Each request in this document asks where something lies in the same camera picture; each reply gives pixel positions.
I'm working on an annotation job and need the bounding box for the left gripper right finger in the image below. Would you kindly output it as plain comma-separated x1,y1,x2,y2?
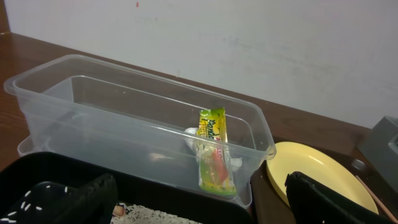
285,172,393,224

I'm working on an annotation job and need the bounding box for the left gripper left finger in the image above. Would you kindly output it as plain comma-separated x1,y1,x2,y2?
1,174,118,224

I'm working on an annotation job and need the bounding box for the yellow plate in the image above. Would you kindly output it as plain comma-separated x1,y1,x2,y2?
266,142,379,214

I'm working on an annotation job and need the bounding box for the green snack wrapper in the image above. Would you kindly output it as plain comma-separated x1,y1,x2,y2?
195,108,237,196

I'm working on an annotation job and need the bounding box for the white tissue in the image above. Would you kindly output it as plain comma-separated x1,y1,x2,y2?
183,126,243,169

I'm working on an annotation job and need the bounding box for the black waste tray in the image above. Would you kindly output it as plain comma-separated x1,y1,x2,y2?
1,152,253,223

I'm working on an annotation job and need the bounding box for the grey dishwasher rack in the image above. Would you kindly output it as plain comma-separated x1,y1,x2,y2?
358,116,397,191

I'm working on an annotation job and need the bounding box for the clear plastic waste bin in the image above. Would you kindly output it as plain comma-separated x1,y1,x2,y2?
4,55,276,207

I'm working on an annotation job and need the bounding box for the dark brown serving tray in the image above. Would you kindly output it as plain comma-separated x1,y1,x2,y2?
251,141,397,223

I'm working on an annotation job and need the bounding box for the left wooden chopstick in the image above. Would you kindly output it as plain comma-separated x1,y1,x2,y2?
355,175,398,223

